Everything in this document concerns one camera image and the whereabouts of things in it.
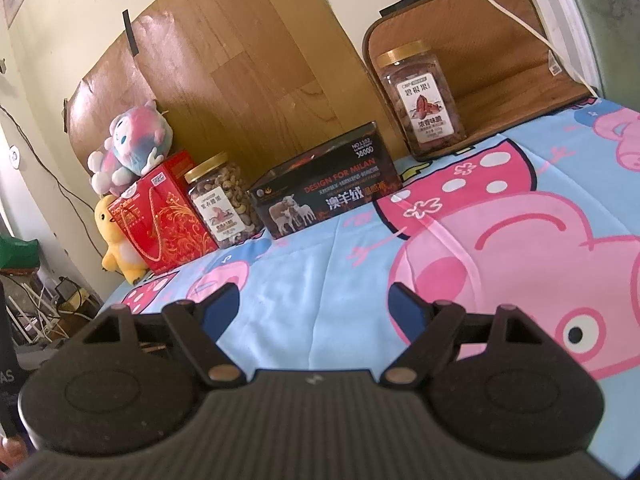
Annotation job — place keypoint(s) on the pink blue plush toy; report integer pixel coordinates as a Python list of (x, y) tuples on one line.
[(132, 145)]

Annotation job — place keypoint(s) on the blue pink printed blanket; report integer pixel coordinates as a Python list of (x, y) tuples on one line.
[(325, 270)]

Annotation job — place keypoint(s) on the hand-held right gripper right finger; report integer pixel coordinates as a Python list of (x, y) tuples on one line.
[(403, 306)]

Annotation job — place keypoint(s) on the red gift box gold print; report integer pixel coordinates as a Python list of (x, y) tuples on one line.
[(165, 220)]

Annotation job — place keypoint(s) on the green bag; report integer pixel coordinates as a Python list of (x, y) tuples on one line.
[(17, 255)]

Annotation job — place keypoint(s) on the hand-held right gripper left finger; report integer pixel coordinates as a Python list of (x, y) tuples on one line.
[(223, 306)]

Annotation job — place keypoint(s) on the brown cushion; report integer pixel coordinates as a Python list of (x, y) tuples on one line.
[(500, 50)]

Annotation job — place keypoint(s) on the yellow plush toy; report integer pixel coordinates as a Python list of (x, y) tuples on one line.
[(115, 245)]

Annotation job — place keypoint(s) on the pecan jar gold lid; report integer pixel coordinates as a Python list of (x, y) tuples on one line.
[(425, 105)]

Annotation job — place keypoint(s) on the wooden headboard panel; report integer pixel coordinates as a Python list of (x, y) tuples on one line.
[(240, 60)]

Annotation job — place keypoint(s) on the black tape strip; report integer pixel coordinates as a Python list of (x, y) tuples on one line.
[(130, 32)]

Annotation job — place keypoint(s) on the black printed box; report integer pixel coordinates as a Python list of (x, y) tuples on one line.
[(325, 185)]

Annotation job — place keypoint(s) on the person's left hand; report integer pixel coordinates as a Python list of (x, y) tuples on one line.
[(10, 452)]

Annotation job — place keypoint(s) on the cashew jar gold lid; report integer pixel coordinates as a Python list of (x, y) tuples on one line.
[(222, 205)]

